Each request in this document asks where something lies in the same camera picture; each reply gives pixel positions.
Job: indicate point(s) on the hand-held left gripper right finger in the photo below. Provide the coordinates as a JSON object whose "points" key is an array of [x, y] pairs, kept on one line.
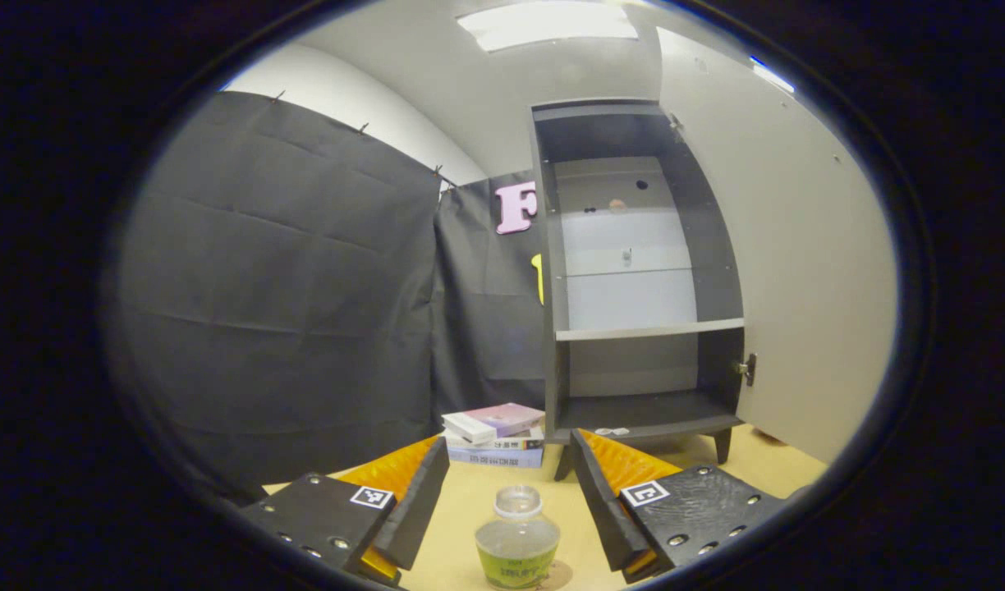
{"points": [[605, 513]]}

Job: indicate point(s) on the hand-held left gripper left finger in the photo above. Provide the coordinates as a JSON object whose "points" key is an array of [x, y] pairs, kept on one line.
{"points": [[416, 513]]}

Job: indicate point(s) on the round brown coaster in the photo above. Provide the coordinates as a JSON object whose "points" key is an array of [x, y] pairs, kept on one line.
{"points": [[562, 576]]}

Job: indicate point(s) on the green label plastic bottle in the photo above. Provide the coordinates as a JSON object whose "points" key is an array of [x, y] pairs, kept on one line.
{"points": [[517, 550]]}

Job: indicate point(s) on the grey cabinet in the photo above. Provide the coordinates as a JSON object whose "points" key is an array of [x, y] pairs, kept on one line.
{"points": [[716, 246]]}

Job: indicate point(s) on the white cabinet door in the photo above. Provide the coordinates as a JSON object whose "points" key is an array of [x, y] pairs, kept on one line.
{"points": [[806, 263]]}

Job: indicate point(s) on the metal door hinge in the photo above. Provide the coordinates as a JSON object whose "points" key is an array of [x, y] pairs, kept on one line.
{"points": [[676, 127], [746, 369]]}

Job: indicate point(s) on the blue book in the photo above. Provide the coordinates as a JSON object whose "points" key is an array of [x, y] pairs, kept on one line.
{"points": [[494, 457]]}

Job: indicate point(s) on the white book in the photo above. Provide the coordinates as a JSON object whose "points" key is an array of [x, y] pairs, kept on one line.
{"points": [[519, 441]]}

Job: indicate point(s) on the ceiling light panel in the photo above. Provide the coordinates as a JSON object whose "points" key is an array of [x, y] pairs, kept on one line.
{"points": [[548, 25], [772, 74]]}

